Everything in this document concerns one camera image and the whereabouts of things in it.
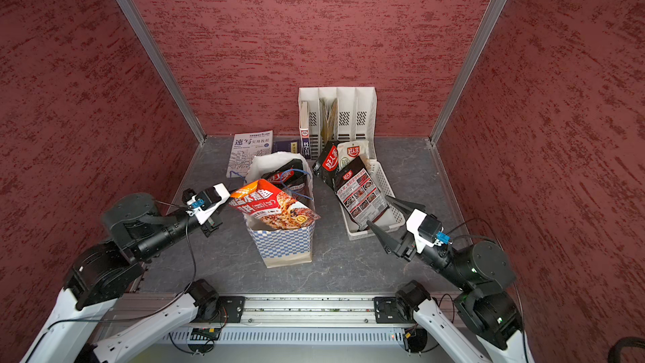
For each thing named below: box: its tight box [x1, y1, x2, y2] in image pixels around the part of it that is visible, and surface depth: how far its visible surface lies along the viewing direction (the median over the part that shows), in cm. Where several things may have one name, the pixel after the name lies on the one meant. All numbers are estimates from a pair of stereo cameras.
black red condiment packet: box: [312, 140, 341, 190], surface depth 89 cm
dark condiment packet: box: [334, 156, 390, 230], surface depth 92 cm
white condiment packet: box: [336, 140, 370, 172], surface depth 96 cm
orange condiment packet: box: [228, 178, 321, 230], surface depth 61 cm
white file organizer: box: [298, 86, 390, 185], surface depth 106 cm
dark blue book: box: [272, 139, 301, 154], surface depth 120 cm
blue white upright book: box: [299, 100, 311, 160], surface depth 97 cm
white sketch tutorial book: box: [225, 130, 274, 178], surface depth 117 cm
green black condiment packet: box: [261, 158, 307, 199], surface depth 82 cm
